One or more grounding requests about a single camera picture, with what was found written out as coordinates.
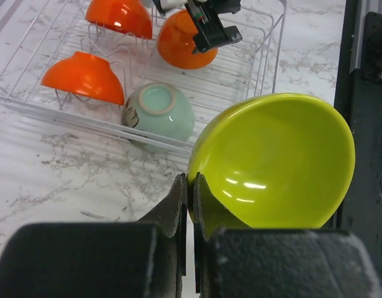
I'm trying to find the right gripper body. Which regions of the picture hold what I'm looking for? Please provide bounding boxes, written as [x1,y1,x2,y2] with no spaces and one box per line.
[153,0,243,55]

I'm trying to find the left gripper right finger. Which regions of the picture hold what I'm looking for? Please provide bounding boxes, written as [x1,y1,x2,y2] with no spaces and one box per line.
[193,174,382,297]

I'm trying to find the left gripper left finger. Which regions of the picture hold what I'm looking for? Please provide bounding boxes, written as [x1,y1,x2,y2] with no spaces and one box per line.
[0,174,187,297]

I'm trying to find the white bowl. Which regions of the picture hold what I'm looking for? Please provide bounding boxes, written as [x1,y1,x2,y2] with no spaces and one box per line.
[157,9,218,70]

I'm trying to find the clear wire dish rack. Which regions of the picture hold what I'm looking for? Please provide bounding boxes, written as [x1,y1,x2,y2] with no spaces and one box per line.
[0,1,288,153]

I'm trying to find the orange bowl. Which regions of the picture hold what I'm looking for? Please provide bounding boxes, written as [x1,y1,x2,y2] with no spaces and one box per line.
[41,52,125,106]
[85,0,153,40]

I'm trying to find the pale green bowl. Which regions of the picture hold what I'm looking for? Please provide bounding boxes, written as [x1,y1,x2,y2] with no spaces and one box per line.
[121,83,195,142]

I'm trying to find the lime green bowl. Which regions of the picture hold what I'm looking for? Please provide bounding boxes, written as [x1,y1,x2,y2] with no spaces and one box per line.
[187,93,355,228]

